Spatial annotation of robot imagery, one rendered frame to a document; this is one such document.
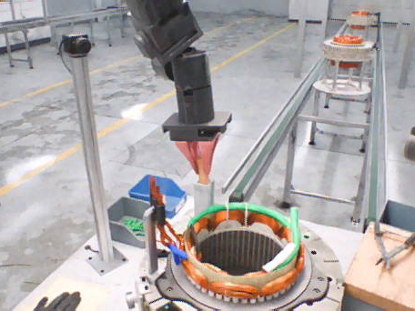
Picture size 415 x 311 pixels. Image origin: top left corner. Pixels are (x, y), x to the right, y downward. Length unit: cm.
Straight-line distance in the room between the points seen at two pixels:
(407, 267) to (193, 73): 48
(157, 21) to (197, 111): 15
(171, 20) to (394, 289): 53
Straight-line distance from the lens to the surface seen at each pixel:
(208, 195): 66
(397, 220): 95
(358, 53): 266
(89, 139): 94
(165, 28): 55
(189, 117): 59
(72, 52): 88
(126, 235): 117
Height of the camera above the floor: 151
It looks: 26 degrees down
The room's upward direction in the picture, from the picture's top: straight up
